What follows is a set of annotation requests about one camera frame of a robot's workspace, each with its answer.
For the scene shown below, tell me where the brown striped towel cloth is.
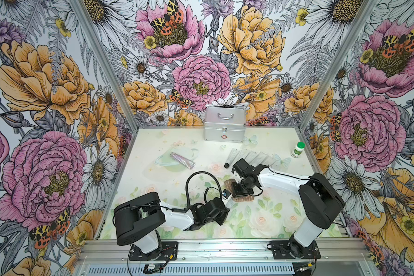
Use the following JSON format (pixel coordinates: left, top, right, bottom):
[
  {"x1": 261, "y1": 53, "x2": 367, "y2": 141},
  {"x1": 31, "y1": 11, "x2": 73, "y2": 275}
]
[{"x1": 224, "y1": 179, "x2": 255, "y2": 202}]

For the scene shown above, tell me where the white tube black cap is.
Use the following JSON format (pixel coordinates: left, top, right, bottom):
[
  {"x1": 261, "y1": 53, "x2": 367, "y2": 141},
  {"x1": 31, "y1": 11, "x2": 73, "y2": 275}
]
[{"x1": 245, "y1": 151, "x2": 259, "y2": 164}]

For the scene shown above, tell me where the white tube purple cap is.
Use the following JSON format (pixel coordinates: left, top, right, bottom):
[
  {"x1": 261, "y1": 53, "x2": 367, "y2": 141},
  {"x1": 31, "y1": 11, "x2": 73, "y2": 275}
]
[
  {"x1": 237, "y1": 149, "x2": 251, "y2": 161},
  {"x1": 253, "y1": 152, "x2": 268, "y2": 166}
]

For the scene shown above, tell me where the white tube dark blue cap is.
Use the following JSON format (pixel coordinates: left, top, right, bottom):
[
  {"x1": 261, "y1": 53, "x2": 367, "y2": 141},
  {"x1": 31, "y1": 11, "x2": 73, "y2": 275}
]
[{"x1": 261, "y1": 156, "x2": 276, "y2": 167}]

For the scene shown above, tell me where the white tube teal cap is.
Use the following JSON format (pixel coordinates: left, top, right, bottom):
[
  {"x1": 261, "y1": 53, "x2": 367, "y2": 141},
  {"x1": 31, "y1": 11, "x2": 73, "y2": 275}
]
[{"x1": 225, "y1": 197, "x2": 236, "y2": 209}]

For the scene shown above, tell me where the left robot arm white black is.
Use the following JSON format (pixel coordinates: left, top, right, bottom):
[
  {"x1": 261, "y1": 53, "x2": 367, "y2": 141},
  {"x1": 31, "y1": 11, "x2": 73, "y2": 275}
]
[{"x1": 113, "y1": 189, "x2": 232, "y2": 256}]

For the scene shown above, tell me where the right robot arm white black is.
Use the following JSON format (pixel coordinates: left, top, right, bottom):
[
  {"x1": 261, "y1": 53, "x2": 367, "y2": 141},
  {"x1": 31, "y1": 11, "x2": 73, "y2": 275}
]
[{"x1": 231, "y1": 159, "x2": 345, "y2": 259}]

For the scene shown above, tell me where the purple metallic tube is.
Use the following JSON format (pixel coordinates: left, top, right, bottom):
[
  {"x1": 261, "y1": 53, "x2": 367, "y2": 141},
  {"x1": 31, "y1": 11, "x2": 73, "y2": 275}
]
[{"x1": 170, "y1": 152, "x2": 195, "y2": 170}]

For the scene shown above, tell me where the white bottle green cap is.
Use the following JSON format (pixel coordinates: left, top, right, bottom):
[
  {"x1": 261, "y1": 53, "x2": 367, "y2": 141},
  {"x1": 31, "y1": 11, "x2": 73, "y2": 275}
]
[{"x1": 291, "y1": 141, "x2": 305, "y2": 158}]

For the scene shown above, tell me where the silver aluminium first aid case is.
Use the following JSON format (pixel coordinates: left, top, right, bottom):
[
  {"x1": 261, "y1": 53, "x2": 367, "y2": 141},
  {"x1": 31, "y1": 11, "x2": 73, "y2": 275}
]
[{"x1": 204, "y1": 106, "x2": 246, "y2": 143}]

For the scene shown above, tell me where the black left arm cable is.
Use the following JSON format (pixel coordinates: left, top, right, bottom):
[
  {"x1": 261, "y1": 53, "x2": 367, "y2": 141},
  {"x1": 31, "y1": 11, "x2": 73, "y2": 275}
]
[{"x1": 172, "y1": 171, "x2": 223, "y2": 212}]

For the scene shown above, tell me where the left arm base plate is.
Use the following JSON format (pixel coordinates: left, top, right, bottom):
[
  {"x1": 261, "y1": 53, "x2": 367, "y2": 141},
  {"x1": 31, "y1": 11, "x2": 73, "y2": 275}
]
[{"x1": 128, "y1": 241, "x2": 179, "y2": 261}]

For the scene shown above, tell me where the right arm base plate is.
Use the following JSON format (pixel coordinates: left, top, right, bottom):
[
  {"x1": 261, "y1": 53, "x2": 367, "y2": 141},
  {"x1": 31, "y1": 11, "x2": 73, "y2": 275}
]
[{"x1": 267, "y1": 240, "x2": 321, "y2": 260}]

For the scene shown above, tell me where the aluminium front rail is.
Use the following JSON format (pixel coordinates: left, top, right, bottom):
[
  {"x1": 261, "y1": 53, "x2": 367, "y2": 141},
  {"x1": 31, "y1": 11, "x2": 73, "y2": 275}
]
[{"x1": 77, "y1": 238, "x2": 370, "y2": 265}]

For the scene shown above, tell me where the right aluminium corner post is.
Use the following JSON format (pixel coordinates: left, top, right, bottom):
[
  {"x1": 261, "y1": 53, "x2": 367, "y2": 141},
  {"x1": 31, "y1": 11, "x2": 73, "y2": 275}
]
[{"x1": 298, "y1": 0, "x2": 377, "y2": 132}]

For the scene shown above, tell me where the aluminium corner post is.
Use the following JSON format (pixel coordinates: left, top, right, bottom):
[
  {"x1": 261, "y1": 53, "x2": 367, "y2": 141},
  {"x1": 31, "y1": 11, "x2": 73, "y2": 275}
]
[
  {"x1": 71, "y1": 1, "x2": 139, "y2": 134},
  {"x1": 298, "y1": 0, "x2": 377, "y2": 132}
]

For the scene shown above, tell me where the white slotted cable duct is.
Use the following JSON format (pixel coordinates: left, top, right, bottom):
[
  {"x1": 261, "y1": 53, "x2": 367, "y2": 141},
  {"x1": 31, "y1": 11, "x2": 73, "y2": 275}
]
[{"x1": 86, "y1": 263, "x2": 295, "y2": 276}]

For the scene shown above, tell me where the left aluminium corner post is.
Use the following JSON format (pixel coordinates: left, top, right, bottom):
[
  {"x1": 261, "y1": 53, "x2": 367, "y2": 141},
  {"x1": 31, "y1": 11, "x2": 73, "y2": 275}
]
[{"x1": 71, "y1": 1, "x2": 139, "y2": 134}]

